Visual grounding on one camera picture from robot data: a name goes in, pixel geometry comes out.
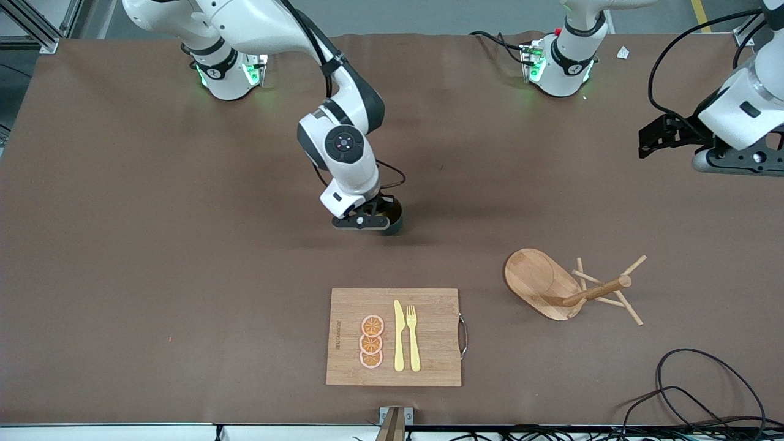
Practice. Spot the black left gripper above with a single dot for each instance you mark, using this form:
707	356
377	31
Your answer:
675	131

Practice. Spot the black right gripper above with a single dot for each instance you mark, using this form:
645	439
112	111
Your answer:
392	211

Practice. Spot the dark teal mug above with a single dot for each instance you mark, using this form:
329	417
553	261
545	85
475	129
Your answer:
397	222

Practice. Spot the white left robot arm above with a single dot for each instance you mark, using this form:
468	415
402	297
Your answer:
569	61

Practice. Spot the wooden cup rack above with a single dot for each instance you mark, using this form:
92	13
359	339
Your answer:
542	282

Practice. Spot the white paper scrap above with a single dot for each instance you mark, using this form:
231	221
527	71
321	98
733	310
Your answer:
623	52

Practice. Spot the orange slice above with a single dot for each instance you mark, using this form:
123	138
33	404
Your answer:
372	326

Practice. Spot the yellow plastic knife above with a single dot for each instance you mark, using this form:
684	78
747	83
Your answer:
399	343

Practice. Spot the yellow plastic fork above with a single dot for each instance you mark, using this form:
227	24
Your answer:
414	346

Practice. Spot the bamboo cutting board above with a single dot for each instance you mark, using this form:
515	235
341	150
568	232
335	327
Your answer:
435	343

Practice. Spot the brown table cover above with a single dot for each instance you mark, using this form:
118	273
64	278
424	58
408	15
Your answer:
184	306

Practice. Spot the aluminium frame profile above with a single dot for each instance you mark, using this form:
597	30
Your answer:
742	38
43	40

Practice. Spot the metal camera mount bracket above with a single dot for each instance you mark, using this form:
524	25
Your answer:
395	422

